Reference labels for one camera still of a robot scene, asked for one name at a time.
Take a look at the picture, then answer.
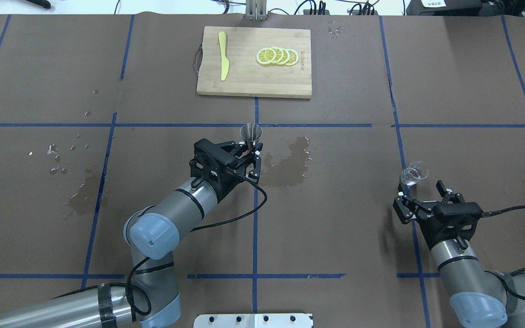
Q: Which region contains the bamboo cutting board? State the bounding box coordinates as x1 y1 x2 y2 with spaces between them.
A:
196 26 313 99

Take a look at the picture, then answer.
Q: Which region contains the steel jigger measuring cup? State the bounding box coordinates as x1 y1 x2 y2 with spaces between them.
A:
240 123 263 152

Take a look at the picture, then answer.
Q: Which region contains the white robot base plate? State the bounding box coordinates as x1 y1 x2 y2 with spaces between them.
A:
193 313 314 328

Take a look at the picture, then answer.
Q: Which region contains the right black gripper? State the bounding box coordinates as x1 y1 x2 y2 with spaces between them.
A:
392 180 477 249

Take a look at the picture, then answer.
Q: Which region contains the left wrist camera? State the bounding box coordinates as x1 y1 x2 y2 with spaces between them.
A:
194 138 239 168

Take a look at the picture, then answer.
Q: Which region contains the back lemon slice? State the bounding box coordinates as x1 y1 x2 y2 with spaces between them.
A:
284 49 299 67

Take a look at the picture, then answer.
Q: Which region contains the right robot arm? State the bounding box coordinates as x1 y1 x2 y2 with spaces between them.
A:
392 180 525 328

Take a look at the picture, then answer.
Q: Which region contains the aluminium frame post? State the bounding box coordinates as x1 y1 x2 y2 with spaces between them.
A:
245 0 268 21

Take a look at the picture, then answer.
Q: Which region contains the clear glass cup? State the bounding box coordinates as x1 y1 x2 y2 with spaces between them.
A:
400 161 430 186

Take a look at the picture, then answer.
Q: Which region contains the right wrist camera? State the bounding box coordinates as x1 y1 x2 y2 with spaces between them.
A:
432 202 484 224

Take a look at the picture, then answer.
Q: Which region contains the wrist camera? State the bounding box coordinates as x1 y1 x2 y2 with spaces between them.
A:
194 138 239 168
432 202 484 224

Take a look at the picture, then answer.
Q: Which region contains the yellow plastic knife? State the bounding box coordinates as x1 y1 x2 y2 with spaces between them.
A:
217 31 230 81

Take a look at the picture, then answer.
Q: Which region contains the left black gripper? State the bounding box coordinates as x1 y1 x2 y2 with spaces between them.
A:
190 141 263 201

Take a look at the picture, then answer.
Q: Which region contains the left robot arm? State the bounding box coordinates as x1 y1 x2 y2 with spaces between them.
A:
0 139 263 328

